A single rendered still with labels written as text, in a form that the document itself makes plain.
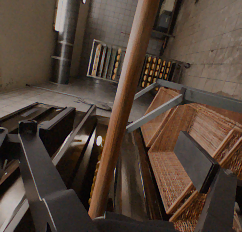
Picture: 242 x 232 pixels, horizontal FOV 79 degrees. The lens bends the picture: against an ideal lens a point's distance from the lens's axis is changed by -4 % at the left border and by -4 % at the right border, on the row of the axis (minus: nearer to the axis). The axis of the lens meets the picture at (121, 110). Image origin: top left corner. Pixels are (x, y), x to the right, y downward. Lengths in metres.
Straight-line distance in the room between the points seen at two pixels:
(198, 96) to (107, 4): 5.06
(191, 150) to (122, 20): 5.26
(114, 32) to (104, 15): 0.58
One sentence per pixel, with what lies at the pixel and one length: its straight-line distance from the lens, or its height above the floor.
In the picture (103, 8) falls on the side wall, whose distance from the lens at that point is 5.49.
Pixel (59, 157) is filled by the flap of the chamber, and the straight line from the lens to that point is 0.81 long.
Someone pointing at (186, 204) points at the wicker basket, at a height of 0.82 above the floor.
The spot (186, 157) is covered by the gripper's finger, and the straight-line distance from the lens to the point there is 0.18.
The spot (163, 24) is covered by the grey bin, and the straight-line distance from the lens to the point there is 4.77.
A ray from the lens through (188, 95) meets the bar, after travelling 0.64.
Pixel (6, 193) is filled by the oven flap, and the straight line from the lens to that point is 0.91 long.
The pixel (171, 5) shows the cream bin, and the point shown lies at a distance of 4.95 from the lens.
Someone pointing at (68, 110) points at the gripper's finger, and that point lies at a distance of 0.17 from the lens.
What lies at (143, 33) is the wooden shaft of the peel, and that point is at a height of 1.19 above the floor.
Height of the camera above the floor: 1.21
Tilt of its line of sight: 3 degrees down
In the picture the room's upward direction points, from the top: 77 degrees counter-clockwise
